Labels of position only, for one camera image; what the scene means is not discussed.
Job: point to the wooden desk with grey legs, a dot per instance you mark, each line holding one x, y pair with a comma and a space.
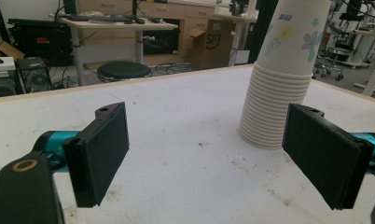
120, 25

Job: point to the black metal frame post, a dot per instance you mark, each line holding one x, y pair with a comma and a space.
263, 28

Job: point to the white box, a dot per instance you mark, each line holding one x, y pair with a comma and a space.
4, 63

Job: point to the printed cardboard box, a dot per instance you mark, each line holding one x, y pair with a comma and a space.
212, 46

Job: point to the stack of paper cups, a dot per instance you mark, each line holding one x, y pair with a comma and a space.
288, 46

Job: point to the open brown cardboard box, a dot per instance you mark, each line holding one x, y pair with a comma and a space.
8, 49

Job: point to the black equipment case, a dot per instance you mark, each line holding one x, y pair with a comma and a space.
39, 40

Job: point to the white desk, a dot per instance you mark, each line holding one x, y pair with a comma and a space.
373, 71

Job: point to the wooden desk with clutter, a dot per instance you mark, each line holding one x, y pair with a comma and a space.
176, 12

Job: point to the white foam mat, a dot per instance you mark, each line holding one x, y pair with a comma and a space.
182, 109

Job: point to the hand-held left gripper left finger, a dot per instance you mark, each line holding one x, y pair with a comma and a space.
97, 155

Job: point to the black keyboard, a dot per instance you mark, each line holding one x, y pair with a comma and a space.
95, 18

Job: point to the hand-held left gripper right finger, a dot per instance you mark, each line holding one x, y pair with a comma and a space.
322, 158

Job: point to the black computer tower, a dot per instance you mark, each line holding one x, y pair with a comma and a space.
33, 76

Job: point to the black round stool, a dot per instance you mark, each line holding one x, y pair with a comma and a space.
123, 70

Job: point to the wheeled chair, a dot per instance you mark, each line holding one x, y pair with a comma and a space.
330, 62

